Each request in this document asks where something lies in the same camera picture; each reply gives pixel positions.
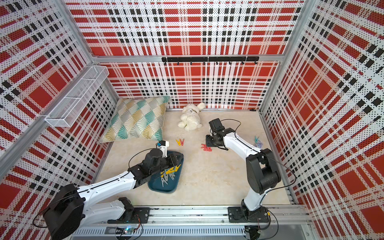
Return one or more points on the teal plastic storage box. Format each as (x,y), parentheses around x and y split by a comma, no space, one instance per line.
(155,183)

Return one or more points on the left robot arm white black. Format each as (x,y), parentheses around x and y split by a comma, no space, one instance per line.
(74,207)

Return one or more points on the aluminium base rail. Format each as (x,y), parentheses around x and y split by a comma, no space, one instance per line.
(219,215)

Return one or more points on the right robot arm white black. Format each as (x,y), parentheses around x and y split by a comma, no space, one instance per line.
(262,171)

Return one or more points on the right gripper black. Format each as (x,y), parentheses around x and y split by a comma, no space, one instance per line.
(208,142)

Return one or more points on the red clothespin flat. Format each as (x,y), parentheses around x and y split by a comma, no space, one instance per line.
(206,148)

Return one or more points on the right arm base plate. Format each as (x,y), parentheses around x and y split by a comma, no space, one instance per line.
(243,215)

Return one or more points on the patterned cushion teal yellow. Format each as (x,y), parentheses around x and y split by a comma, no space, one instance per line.
(137,118)

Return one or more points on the green circuit board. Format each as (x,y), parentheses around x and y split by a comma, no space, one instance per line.
(125,231)

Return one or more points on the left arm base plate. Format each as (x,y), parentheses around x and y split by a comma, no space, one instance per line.
(135,216)

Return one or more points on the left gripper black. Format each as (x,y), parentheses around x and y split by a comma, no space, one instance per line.
(173,158)

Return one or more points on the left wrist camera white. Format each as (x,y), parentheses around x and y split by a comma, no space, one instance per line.
(163,146)

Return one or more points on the white plush toy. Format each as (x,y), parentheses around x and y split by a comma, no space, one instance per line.
(190,119)

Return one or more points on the black hook rail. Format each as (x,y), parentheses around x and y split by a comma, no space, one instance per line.
(209,59)

